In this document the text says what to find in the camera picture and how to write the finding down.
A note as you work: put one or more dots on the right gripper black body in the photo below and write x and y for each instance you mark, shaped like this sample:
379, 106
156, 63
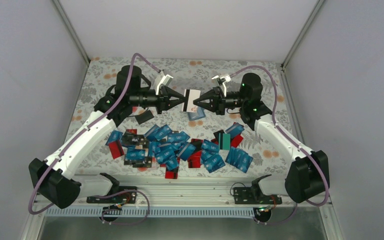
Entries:
220, 105

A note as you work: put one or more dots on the floral patterned table mat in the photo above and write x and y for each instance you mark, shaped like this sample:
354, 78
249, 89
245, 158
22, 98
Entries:
187, 74

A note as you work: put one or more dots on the red card front centre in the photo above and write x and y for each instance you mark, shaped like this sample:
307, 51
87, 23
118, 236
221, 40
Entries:
171, 174

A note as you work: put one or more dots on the red card left side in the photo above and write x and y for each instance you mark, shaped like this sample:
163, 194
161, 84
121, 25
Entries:
116, 149

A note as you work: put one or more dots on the black visa card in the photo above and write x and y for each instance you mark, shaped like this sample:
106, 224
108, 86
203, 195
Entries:
131, 140

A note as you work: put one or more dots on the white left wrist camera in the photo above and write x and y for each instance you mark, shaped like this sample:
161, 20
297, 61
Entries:
162, 79

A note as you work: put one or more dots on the teal black stripe card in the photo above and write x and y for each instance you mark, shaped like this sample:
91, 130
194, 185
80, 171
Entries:
224, 141

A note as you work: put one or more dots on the red card right side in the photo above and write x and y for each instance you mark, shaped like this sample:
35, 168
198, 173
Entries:
236, 141

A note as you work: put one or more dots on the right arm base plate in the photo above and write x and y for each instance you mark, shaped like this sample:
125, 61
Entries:
246, 196

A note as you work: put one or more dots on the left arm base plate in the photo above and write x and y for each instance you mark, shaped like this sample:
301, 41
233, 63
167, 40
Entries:
125, 198

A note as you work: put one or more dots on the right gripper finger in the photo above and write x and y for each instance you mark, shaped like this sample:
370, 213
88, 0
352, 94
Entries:
209, 95
205, 105

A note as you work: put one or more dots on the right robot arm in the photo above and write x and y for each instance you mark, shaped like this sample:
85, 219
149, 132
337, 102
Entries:
308, 173

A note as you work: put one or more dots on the blue leather card holder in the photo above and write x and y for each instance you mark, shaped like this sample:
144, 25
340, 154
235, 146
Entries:
197, 115

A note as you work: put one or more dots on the blue cards right stack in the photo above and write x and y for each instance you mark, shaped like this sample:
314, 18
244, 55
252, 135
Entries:
239, 159

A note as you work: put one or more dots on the aluminium rail frame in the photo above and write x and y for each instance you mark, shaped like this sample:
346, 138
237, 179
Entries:
184, 192

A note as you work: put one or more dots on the blue card far left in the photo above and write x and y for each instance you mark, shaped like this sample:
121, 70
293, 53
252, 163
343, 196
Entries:
115, 136

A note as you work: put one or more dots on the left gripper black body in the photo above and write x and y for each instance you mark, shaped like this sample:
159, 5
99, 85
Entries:
136, 99

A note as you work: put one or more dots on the red card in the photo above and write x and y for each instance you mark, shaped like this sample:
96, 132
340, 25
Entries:
171, 174
116, 149
236, 141

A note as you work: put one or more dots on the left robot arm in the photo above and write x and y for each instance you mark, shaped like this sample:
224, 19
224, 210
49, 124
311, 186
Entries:
108, 113

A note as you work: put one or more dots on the grey perforated cable duct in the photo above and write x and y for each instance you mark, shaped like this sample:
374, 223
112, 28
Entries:
154, 212

